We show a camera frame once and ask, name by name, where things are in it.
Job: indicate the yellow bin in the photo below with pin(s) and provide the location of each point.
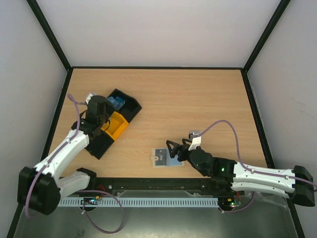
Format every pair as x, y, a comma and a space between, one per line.
115, 125

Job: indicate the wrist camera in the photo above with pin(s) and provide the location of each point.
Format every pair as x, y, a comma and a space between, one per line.
89, 96
195, 138

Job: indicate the black bin near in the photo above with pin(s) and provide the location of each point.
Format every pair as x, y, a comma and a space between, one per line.
99, 145

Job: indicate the blue card in bin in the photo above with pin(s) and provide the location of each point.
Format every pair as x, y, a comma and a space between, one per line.
121, 102

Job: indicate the dark blue card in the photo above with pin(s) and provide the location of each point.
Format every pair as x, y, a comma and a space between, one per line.
112, 101

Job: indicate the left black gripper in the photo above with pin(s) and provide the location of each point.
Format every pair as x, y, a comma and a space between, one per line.
107, 105

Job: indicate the light blue card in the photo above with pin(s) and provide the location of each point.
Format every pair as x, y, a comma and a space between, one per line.
173, 162

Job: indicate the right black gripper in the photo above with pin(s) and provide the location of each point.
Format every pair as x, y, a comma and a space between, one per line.
181, 151

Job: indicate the translucent plastic card holder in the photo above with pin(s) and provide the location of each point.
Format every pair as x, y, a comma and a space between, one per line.
151, 158

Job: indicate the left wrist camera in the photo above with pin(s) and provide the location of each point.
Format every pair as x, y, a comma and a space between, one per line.
89, 96

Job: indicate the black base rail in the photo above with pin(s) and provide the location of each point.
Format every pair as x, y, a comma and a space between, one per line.
204, 186

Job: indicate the black bin far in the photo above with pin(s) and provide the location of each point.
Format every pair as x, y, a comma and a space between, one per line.
129, 110

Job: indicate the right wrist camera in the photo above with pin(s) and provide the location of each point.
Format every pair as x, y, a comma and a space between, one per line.
195, 138

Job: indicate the black bin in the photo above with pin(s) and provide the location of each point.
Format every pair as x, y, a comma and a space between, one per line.
129, 110
99, 145

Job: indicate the black enclosure frame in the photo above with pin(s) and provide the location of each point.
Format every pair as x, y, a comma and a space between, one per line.
283, 4

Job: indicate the white slotted cable duct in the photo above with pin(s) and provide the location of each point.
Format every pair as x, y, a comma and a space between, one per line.
140, 202

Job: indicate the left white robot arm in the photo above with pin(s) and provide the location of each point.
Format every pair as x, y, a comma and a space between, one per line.
41, 187

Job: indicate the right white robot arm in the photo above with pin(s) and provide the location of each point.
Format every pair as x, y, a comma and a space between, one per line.
295, 184

